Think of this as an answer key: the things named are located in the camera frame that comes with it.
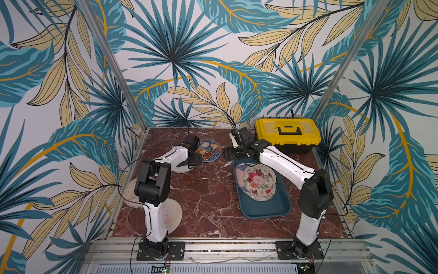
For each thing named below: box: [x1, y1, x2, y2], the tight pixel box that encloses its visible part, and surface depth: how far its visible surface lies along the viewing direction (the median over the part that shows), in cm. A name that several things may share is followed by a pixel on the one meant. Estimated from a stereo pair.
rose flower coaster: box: [242, 163, 277, 197], surface depth 94 cm
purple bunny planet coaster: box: [234, 162, 250, 194], surface depth 96 cm
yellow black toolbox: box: [254, 118, 322, 155], surface depth 98 cm
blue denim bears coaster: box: [194, 139, 222, 163], surface depth 109 cm
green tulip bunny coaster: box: [248, 193, 275, 202], surface depth 90 cm
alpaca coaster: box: [252, 186, 277, 201], surface depth 90 cm
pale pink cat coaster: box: [163, 198, 183, 236], surface depth 85 cm
